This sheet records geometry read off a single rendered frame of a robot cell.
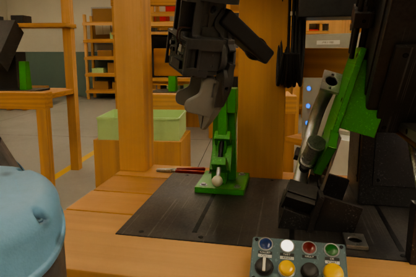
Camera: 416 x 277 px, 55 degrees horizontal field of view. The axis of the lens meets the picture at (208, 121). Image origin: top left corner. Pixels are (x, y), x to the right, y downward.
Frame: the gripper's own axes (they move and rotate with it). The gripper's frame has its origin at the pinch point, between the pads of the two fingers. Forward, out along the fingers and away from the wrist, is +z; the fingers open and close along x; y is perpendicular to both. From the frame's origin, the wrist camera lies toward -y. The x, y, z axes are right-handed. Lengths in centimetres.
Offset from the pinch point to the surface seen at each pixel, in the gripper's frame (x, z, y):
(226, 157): -26.2, 22.4, -22.4
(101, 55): -977, 235, -217
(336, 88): -6.2, -3.2, -33.2
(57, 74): -1098, 324, -124
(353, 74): 0.1, -8.2, -29.8
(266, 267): 14.8, 18.8, -6.0
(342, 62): -33, -2, -62
